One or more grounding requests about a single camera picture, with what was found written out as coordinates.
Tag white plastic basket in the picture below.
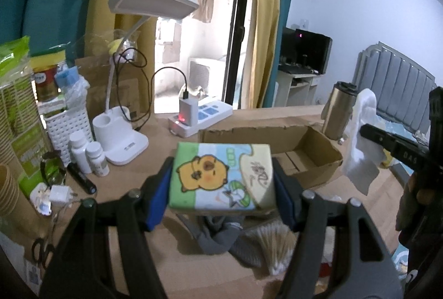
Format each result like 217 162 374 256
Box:
44 106 93 166

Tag green paper cup pack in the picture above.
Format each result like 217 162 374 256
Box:
0 36 51 196

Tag white paper towel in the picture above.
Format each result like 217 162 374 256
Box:
342 88 386 195

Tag black computer monitor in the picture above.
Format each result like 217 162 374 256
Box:
279 28 333 75

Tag white usb charger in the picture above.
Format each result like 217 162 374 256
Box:
178 97 198 127

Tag black scissors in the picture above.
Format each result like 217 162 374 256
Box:
32 238 56 270

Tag small white pill bottle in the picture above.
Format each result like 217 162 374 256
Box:
86 141 110 177

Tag yellow teal right curtain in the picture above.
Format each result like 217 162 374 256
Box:
241 0 291 109

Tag yellow lid jar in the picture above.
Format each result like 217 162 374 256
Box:
31 47 66 102

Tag small white wall charger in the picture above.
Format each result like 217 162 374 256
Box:
49 185 77 206

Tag bag of cotton swabs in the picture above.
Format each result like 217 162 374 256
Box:
246 219 298 276

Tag brown cardboard box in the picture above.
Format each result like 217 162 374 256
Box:
199 125 343 189

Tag white computer desk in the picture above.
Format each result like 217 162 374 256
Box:
274 71 322 107

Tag cartoon tissue pack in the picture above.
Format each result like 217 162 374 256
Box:
169 141 276 213

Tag white power strip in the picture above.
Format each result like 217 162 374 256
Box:
168 100 233 138

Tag grey bed headboard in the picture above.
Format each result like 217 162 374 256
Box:
353 42 436 134

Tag steel travel mug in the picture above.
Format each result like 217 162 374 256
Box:
321 82 358 141

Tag black charger cable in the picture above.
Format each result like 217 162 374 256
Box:
112 47 190 132

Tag teal yellow left curtain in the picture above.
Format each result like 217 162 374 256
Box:
0 0 174 113

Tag grey socks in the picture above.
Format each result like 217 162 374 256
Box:
176 214 266 268

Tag white desk lamp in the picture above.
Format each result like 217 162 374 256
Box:
91 0 201 167

